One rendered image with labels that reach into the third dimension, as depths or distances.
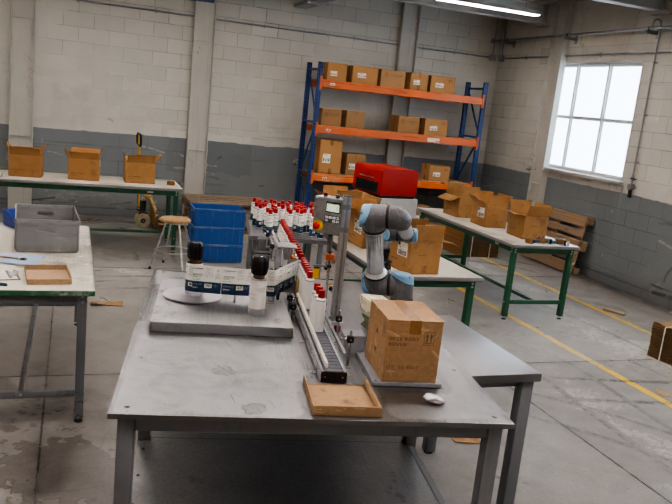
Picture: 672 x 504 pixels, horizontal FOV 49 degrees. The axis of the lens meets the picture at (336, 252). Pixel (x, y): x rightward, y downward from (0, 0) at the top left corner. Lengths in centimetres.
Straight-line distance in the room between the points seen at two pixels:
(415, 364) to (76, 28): 869
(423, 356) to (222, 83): 853
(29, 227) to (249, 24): 681
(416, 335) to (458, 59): 974
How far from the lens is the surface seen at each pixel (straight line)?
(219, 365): 314
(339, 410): 275
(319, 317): 346
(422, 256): 541
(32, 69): 1096
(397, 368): 307
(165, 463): 366
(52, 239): 513
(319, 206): 378
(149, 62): 1104
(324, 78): 1088
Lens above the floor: 196
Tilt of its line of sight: 12 degrees down
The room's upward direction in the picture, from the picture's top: 6 degrees clockwise
